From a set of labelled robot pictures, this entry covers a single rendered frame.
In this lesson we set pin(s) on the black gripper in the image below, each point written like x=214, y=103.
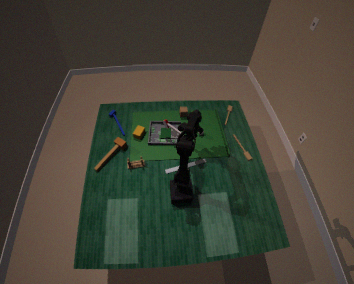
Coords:
x=190, y=136

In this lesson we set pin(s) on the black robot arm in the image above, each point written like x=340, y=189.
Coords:
x=185, y=149

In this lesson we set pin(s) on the green putting mat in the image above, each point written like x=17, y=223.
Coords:
x=208, y=145

